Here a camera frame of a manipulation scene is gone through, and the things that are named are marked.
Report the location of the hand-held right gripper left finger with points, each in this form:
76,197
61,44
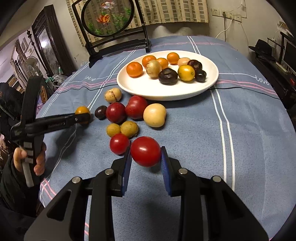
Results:
127,169

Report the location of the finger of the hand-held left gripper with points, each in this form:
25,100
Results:
57,124

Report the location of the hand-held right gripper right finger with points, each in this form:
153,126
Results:
165,171

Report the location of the red cherry tomato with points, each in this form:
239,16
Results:
119,143
145,151

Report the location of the small yellow orange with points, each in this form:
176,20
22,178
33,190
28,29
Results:
82,109

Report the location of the white round plate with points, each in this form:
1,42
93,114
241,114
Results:
143,89

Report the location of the orange tangerine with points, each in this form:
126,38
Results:
134,69
148,59

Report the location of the dark purple mangosteen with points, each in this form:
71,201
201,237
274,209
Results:
168,76

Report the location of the yellow green orange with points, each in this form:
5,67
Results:
186,72

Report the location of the small dark purple fruit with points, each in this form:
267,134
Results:
200,75
100,112

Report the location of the yellowish beige round fruit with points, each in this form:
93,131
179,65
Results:
153,68

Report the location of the smooth orange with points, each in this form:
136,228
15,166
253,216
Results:
162,63
173,58

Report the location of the dark purple passion fruit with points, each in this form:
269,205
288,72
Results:
194,64

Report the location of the tan speckled round fruit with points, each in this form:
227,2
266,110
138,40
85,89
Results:
183,61

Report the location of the person's left forearm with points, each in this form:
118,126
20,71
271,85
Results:
13,192

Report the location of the person's left hand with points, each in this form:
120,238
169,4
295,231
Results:
17,157

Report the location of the white standing fan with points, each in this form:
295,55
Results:
31,64

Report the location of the small tan longan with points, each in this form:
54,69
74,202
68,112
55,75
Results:
113,129
129,128

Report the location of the blue striped tablecloth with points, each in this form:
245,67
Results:
208,143

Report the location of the smooth beige round fruit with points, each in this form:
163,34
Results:
154,115

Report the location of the red plum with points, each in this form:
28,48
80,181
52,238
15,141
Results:
136,107
115,112

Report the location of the beige fruit with brown marks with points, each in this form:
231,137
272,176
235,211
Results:
112,95

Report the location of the dark wooden framed picture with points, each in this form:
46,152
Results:
48,44

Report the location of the round embroidered black-framed screen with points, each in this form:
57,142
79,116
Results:
106,20

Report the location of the black computer desk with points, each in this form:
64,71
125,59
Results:
272,76

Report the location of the black hat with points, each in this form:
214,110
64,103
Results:
262,47

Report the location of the beige checked curtain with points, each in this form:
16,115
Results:
175,11

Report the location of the computer monitor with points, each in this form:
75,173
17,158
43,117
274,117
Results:
291,55

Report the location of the white wall socket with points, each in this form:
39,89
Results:
237,16
216,12
227,14

